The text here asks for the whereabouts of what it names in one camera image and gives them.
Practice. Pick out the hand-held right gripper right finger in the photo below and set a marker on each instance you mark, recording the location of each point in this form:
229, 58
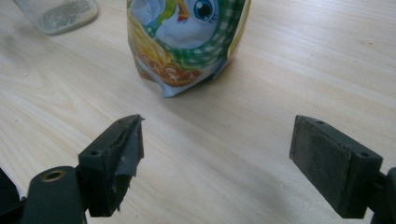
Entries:
323, 158

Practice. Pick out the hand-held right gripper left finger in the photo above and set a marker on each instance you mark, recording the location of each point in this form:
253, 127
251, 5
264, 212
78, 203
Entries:
102, 174

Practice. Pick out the yellow seasoning pouch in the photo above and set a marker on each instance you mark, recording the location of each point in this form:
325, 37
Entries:
183, 40

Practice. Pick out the clear plastic seasoning jar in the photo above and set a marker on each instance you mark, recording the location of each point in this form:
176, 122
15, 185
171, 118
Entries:
59, 14

